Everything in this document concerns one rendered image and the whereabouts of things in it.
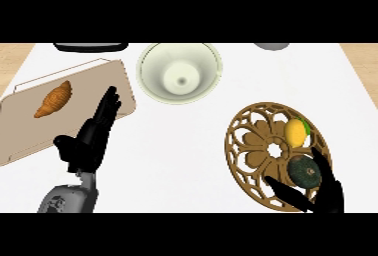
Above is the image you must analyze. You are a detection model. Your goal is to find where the yellow mango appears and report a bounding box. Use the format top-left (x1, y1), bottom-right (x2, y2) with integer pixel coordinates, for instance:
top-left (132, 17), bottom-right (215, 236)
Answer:
top-left (284, 118), bottom-right (314, 149)

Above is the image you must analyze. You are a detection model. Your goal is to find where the brown croissant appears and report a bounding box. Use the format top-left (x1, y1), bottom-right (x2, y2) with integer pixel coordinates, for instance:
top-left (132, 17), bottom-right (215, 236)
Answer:
top-left (33, 80), bottom-right (74, 119)

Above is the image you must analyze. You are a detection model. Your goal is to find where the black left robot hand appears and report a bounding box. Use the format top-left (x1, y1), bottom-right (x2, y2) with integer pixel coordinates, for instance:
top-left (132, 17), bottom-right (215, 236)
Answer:
top-left (52, 85), bottom-right (123, 174)

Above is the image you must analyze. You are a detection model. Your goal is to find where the pale green bowl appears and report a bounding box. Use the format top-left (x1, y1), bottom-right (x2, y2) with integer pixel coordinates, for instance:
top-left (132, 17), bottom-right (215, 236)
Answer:
top-left (137, 42), bottom-right (225, 106)

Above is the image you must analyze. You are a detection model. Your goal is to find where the black flat appliance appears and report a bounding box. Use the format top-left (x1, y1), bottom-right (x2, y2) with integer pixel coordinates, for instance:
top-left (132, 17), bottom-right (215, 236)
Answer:
top-left (52, 42), bottom-right (131, 54)

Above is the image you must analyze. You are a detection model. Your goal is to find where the grey round object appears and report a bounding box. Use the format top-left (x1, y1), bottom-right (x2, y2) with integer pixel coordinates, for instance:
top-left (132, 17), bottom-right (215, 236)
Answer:
top-left (253, 42), bottom-right (293, 52)

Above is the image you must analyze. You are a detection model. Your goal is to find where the brown ornate round placemat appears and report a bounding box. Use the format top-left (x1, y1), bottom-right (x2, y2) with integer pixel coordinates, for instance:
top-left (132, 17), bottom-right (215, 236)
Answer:
top-left (225, 101), bottom-right (334, 213)

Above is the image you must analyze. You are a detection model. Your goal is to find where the dark green squash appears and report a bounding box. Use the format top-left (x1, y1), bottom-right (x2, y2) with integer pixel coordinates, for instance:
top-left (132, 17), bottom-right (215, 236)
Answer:
top-left (287, 154), bottom-right (324, 190)

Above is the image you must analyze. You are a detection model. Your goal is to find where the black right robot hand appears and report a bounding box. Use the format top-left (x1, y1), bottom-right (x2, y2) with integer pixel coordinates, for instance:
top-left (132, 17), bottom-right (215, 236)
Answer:
top-left (263, 146), bottom-right (346, 214)

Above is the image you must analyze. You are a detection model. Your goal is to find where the beige cutting board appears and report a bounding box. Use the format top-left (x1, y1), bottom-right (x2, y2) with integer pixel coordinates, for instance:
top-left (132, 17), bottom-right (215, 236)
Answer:
top-left (0, 58), bottom-right (139, 168)

